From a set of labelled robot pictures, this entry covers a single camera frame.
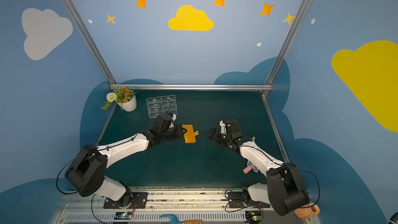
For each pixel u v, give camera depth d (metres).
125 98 1.01
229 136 0.68
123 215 0.71
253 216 0.72
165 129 0.69
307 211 0.62
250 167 0.84
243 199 0.73
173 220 0.69
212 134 0.78
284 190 0.42
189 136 0.86
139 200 0.75
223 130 0.77
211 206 0.74
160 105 1.08
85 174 0.43
